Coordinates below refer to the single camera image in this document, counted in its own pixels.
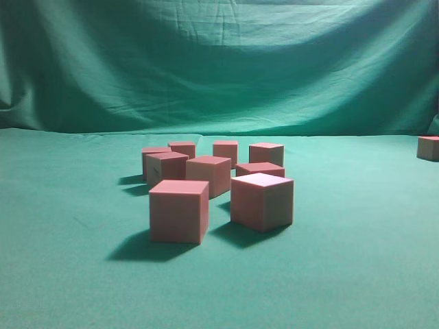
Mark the pink cube with mark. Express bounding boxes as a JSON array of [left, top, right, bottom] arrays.
[[145, 151, 189, 186]]

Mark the green cloth backdrop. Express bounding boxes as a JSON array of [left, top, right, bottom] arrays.
[[1, 1, 438, 328]]

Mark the placed pink cube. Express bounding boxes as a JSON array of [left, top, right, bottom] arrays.
[[168, 141, 196, 159], [213, 141, 239, 169], [186, 156, 231, 198], [249, 143, 285, 167], [141, 147, 171, 182], [149, 180, 209, 245]]

